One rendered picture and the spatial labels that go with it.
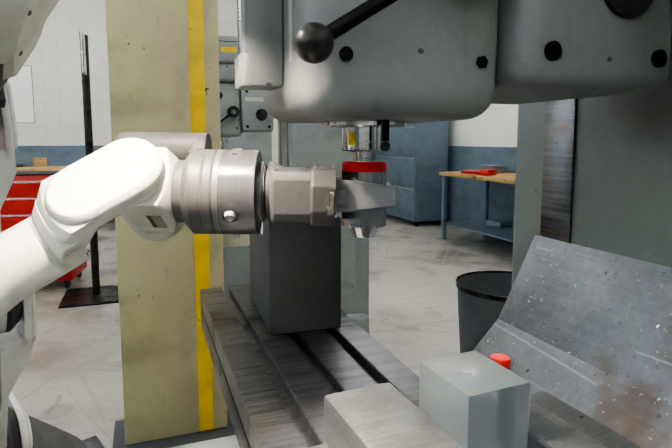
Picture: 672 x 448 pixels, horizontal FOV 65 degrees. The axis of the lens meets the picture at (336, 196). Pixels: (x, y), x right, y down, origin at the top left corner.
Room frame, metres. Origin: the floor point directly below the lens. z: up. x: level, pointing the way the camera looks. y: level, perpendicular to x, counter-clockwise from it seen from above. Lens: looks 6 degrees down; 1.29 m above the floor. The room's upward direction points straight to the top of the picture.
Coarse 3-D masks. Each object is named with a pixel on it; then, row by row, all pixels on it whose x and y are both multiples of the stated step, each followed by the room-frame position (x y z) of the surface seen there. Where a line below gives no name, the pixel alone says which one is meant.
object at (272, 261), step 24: (336, 216) 0.84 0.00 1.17; (264, 240) 0.84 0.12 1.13; (288, 240) 0.82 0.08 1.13; (312, 240) 0.83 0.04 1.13; (336, 240) 0.84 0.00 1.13; (264, 264) 0.85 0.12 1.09; (288, 264) 0.81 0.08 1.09; (312, 264) 0.83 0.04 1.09; (336, 264) 0.84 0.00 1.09; (264, 288) 0.85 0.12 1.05; (288, 288) 0.81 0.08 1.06; (312, 288) 0.83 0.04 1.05; (336, 288) 0.84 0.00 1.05; (264, 312) 0.85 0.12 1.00; (288, 312) 0.81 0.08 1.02; (312, 312) 0.83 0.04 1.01; (336, 312) 0.84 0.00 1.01
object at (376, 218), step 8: (344, 176) 0.54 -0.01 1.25; (352, 176) 0.53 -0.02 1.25; (360, 176) 0.52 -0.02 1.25; (368, 176) 0.52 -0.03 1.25; (376, 176) 0.53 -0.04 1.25; (384, 176) 0.54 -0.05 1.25; (384, 184) 0.54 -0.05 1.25; (384, 208) 0.54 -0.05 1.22; (344, 216) 0.54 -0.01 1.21; (352, 216) 0.53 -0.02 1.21; (360, 216) 0.53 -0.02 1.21; (368, 216) 0.52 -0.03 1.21; (376, 216) 0.53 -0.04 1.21; (384, 216) 0.54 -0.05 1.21; (344, 224) 0.54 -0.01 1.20; (352, 224) 0.53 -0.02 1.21; (360, 224) 0.53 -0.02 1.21; (368, 224) 0.52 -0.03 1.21; (376, 224) 0.53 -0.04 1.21; (384, 224) 0.54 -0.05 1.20
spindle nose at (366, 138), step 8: (344, 128) 0.54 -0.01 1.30; (352, 128) 0.53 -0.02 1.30; (360, 128) 0.52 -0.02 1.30; (368, 128) 0.52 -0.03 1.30; (376, 128) 0.53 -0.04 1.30; (344, 136) 0.54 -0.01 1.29; (360, 136) 0.52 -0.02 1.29; (368, 136) 0.52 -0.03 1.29; (376, 136) 0.53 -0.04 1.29; (344, 144) 0.54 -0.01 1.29; (360, 144) 0.52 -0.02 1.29; (368, 144) 0.52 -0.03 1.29; (376, 144) 0.53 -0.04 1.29
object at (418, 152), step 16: (400, 128) 8.12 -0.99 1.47; (416, 128) 7.68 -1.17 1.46; (432, 128) 7.77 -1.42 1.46; (448, 128) 7.86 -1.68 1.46; (272, 144) 8.80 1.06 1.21; (400, 144) 8.11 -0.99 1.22; (416, 144) 7.68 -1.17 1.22; (432, 144) 7.77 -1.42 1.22; (272, 160) 8.80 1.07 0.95; (384, 160) 8.64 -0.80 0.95; (400, 160) 8.11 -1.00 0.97; (416, 160) 7.68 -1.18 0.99; (432, 160) 7.77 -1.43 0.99; (400, 176) 8.10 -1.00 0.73; (416, 176) 7.68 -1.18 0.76; (432, 176) 7.78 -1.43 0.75; (400, 192) 8.09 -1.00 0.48; (416, 192) 7.69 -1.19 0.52; (432, 192) 7.78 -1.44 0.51; (400, 208) 8.09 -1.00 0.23; (416, 208) 7.69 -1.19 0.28; (432, 208) 7.78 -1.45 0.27; (416, 224) 7.74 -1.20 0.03
